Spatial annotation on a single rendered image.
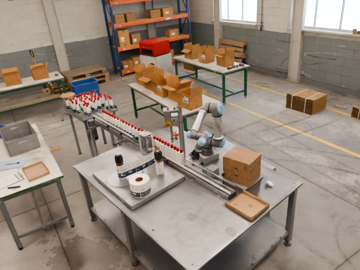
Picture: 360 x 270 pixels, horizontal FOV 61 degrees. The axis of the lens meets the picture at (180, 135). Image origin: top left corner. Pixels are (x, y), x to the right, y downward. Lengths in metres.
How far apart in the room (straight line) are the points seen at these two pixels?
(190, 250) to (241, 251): 0.93
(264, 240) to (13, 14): 8.86
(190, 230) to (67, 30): 8.67
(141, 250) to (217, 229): 1.06
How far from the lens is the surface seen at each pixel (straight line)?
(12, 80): 8.29
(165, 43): 8.83
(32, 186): 3.85
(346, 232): 4.15
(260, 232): 3.59
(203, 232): 2.70
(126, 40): 10.34
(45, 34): 10.41
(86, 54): 10.74
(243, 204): 2.96
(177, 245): 2.62
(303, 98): 6.89
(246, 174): 3.06
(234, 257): 3.34
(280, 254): 3.72
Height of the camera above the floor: 2.74
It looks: 27 degrees down
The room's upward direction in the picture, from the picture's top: 5 degrees counter-clockwise
